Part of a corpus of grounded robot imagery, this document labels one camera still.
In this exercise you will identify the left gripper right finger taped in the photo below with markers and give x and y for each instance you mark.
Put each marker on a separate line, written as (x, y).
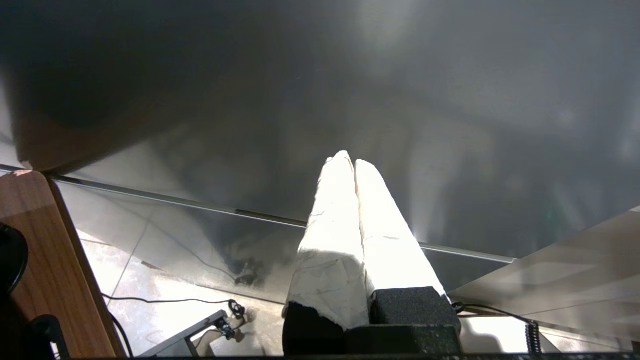
(390, 250)

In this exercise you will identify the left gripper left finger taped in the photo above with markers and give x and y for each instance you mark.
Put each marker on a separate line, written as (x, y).
(330, 250)

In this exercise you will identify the black metal stand base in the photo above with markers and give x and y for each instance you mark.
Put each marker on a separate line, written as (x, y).
(185, 335)

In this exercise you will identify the grey glossy appliance front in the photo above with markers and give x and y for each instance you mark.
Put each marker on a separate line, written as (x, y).
(250, 100)

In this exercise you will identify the grey glossy side panel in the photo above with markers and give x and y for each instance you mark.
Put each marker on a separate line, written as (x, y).
(560, 280)

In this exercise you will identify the wooden table top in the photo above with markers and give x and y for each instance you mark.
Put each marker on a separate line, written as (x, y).
(55, 260)

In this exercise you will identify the black round object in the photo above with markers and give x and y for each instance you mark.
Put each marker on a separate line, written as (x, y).
(12, 257)

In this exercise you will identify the black curved bracket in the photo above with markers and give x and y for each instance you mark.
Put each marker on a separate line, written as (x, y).
(47, 332)

